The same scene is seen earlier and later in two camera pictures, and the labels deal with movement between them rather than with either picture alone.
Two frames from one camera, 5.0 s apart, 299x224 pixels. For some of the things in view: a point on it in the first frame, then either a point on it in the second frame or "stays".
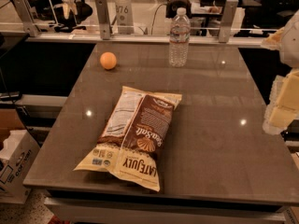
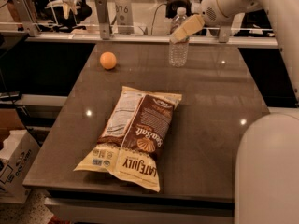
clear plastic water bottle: (179, 35) stays
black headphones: (179, 3) stays
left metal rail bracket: (26, 16) stays
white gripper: (291, 44) -> (209, 11)
